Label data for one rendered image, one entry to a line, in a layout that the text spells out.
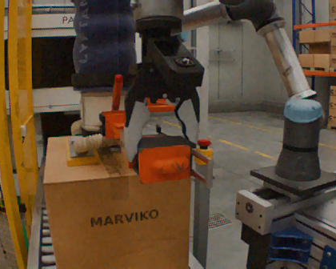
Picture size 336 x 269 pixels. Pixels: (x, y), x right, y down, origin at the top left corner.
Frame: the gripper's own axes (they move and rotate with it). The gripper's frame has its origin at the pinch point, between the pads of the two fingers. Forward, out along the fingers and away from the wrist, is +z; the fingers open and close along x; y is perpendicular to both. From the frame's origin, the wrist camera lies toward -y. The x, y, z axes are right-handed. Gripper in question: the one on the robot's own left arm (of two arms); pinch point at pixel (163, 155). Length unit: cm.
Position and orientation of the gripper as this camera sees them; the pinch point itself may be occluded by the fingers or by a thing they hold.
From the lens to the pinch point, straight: 46.5
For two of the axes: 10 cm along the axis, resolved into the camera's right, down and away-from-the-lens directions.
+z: 0.0, 9.8, 2.1
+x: -9.4, 0.7, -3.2
